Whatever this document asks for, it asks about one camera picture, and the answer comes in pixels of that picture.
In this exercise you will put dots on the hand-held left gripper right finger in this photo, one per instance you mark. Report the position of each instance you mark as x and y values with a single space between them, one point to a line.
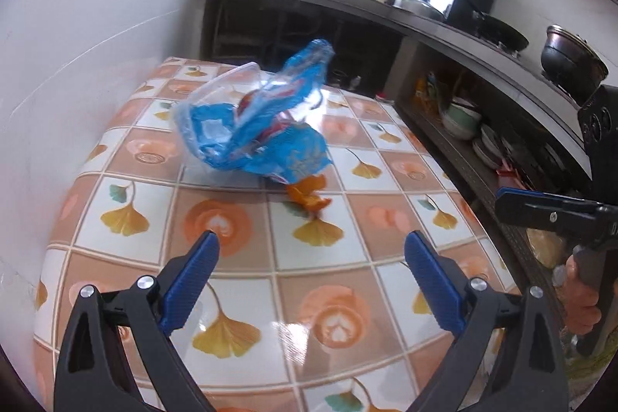
434 281

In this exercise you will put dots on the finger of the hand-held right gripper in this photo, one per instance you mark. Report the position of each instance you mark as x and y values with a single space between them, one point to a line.
545 214

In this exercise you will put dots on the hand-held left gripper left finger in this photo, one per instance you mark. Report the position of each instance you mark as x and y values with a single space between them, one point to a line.
190 279

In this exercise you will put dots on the orange peel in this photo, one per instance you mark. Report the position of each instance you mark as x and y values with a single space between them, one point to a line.
306 192

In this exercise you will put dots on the blue plastic bag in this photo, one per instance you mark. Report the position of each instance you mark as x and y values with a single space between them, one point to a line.
294 151

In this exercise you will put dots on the person's right forearm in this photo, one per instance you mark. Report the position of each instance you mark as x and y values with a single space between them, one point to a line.
591 373

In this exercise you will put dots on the person's right hand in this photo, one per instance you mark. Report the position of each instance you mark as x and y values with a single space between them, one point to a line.
579 306

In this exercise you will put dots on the yellow plastic bag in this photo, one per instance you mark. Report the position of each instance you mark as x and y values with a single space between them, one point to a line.
545 248

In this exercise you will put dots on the dark cooking pot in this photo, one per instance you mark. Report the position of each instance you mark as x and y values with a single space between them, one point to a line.
569 64

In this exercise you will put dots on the stack of plates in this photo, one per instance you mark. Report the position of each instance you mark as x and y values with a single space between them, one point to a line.
487 149

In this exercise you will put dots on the perforated metal shelf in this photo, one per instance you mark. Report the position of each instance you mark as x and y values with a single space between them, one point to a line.
463 170

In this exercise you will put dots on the green white bowl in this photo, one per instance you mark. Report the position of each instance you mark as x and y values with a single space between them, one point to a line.
461 120

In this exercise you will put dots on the black wok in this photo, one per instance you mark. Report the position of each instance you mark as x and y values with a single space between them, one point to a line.
502 33

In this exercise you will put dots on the orange packets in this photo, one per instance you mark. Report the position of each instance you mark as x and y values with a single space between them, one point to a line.
427 91

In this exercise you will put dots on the metal pot lid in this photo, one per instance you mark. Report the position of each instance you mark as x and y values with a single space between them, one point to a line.
417 6

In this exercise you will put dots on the grey kitchen counter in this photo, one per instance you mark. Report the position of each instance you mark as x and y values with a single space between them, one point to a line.
367 6

